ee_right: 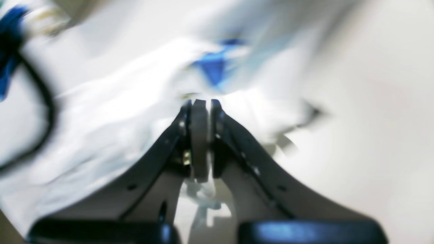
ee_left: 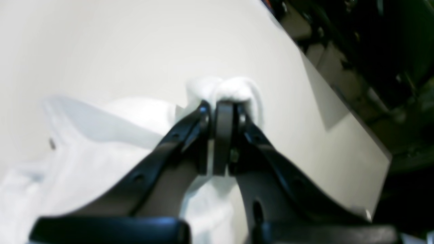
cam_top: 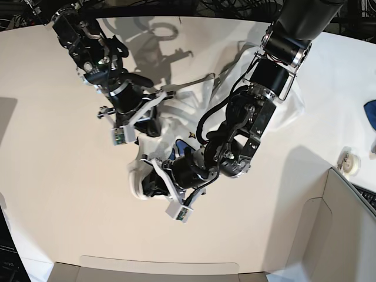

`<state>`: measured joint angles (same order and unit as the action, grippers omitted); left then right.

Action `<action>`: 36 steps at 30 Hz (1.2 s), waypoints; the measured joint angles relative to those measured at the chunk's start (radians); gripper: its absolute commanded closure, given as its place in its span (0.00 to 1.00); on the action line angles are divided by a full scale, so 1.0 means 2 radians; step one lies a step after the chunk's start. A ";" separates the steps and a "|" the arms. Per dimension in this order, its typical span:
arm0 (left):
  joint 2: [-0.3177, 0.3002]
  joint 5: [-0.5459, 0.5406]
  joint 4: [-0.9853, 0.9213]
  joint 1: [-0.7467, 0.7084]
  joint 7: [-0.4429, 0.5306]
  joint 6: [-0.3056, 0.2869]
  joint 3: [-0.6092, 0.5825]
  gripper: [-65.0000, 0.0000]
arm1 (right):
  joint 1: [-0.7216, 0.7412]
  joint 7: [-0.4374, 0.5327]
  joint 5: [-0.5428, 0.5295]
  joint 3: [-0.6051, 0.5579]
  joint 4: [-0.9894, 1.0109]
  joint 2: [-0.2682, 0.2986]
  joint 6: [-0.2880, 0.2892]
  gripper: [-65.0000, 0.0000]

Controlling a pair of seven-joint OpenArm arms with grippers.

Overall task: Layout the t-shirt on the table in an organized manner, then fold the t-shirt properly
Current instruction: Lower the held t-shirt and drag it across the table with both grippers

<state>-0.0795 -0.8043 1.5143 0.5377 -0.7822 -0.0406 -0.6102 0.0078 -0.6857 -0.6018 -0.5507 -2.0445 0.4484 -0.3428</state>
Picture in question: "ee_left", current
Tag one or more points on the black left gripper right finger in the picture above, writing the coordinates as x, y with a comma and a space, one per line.
282, 205

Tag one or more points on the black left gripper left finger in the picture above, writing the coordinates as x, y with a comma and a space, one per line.
143, 207

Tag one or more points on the white printed t-shirt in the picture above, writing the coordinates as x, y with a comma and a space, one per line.
94, 147

